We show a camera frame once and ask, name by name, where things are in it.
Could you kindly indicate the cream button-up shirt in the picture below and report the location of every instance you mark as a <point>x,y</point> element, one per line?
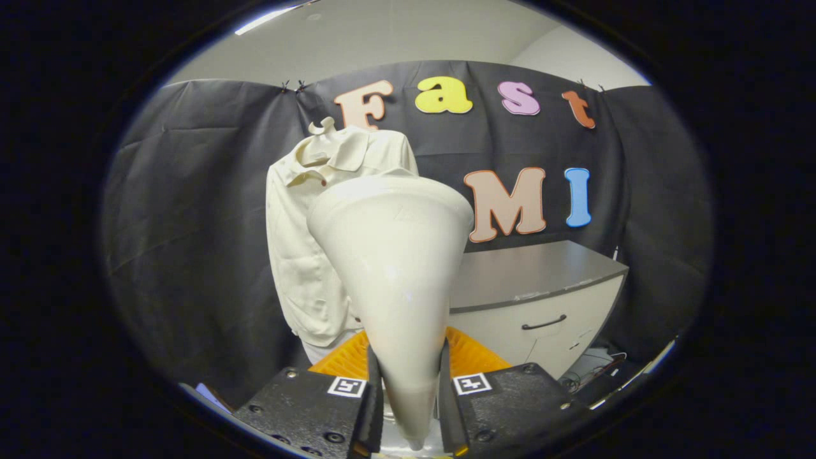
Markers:
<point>293,255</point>

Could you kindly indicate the grey cabinet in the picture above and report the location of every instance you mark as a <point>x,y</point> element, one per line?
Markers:
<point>535,274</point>

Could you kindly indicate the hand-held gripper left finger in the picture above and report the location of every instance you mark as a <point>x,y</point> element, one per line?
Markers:
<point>375,414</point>

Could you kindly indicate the cream hanger hook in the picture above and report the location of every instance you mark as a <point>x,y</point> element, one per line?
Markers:
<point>324,125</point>

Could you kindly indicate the white garment steamer head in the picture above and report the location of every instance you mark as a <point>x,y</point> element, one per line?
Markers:
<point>395,268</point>

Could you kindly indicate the black backdrop cloth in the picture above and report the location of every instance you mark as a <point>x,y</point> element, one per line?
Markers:
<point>191,210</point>

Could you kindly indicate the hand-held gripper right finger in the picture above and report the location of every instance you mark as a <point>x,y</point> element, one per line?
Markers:
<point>446,414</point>

